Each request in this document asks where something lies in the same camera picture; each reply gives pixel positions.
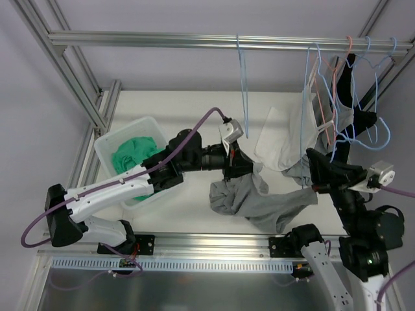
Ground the grey tank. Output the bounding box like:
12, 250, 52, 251
209, 163, 318, 234
278, 54, 355, 186

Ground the blue wire hanger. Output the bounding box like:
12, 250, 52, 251
236, 34, 249, 139
299, 37, 391, 187

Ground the green tank top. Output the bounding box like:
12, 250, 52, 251
111, 135, 166, 202

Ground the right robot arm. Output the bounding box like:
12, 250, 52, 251
289, 148, 405, 310

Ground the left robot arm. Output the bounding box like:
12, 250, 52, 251
45, 129, 254, 255

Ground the white tank top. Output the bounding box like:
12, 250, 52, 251
254, 69, 327, 172

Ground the black tank top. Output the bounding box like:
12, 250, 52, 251
327, 53, 377, 163

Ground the blue hanger far right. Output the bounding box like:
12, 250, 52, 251
366, 37, 397, 151

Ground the blue hanger with black top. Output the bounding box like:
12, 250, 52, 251
327, 34, 372, 143

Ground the white plastic basket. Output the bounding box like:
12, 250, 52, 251
94, 116, 184, 211

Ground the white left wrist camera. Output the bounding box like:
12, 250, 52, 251
219, 117, 244, 154

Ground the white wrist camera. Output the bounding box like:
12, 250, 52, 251
219, 117, 244, 154
349, 161, 396, 194

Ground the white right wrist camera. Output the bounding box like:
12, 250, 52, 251
349, 161, 396, 194

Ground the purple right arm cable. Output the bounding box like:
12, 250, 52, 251
377, 184, 415, 311

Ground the pink wire hanger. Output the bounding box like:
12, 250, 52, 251
312, 49, 348, 152

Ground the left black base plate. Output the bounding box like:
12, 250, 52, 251
113, 235, 156, 256

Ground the aluminium frame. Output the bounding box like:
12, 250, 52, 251
9, 0, 415, 311

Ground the white slotted cable duct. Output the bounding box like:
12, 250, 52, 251
51, 257, 294, 274

